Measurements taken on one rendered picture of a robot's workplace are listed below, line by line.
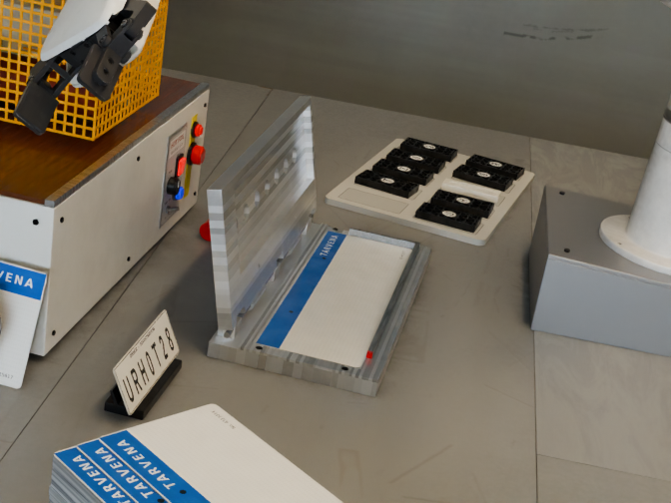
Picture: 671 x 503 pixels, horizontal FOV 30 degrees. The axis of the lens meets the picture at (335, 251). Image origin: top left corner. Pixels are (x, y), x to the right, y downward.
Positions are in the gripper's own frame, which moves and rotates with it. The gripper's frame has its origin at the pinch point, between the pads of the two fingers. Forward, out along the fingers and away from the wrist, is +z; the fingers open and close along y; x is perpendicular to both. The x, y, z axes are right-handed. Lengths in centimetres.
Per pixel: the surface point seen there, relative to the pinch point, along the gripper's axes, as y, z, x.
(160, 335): 25.9, -2.6, -33.4
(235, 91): 87, -97, -68
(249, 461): -1.0, 19.3, -29.7
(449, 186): 38, -67, -85
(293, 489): -5.4, 21.5, -31.8
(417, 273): 23, -33, -68
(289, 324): 24, -13, -49
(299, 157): 34, -45, -50
